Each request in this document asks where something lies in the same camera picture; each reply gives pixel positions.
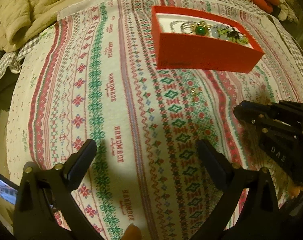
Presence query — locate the red jewelry box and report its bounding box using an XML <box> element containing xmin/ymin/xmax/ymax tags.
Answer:
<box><xmin>151</xmin><ymin>6</ymin><xmax>264</xmax><ymax>73</ymax></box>

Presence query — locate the white plush toy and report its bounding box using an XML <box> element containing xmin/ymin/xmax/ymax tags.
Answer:
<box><xmin>278</xmin><ymin>2</ymin><xmax>299</xmax><ymax>23</ymax></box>

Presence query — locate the blue bead bracelet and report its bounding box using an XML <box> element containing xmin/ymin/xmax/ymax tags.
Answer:
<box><xmin>210</xmin><ymin>27</ymin><xmax>250</xmax><ymax>45</ymax></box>

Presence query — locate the operator right hand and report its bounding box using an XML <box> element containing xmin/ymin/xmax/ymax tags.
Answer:
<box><xmin>288</xmin><ymin>184</ymin><xmax>302</xmax><ymax>199</ymax></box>

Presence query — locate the pearl gold earring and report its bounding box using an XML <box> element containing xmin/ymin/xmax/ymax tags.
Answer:
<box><xmin>190</xmin><ymin>87</ymin><xmax>202</xmax><ymax>98</ymax></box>

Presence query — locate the operator left hand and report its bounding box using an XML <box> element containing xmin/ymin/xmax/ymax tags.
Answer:
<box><xmin>121</xmin><ymin>224</ymin><xmax>142</xmax><ymax>240</ymax></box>

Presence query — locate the thin dark bead bracelet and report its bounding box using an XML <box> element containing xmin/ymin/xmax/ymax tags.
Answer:
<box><xmin>180</xmin><ymin>22</ymin><xmax>195</xmax><ymax>34</ymax></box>

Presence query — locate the clear bead bracelet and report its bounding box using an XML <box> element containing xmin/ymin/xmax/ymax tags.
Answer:
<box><xmin>169</xmin><ymin>20</ymin><xmax>192</xmax><ymax>34</ymax></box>

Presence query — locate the green bead cord bracelet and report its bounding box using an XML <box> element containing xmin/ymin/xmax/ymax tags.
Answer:
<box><xmin>216</xmin><ymin>24</ymin><xmax>250</xmax><ymax>45</ymax></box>

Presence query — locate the beige quilted blanket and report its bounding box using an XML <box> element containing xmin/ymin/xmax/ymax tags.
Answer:
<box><xmin>0</xmin><ymin>0</ymin><xmax>83</xmax><ymax>53</ymax></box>

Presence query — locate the patterned handmade cloth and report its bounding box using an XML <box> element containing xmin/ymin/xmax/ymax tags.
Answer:
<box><xmin>7</xmin><ymin>0</ymin><xmax>303</xmax><ymax>239</ymax></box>

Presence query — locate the black ornate ring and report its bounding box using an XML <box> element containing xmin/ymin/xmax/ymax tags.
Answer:
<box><xmin>227</xmin><ymin>29</ymin><xmax>242</xmax><ymax>41</ymax></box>

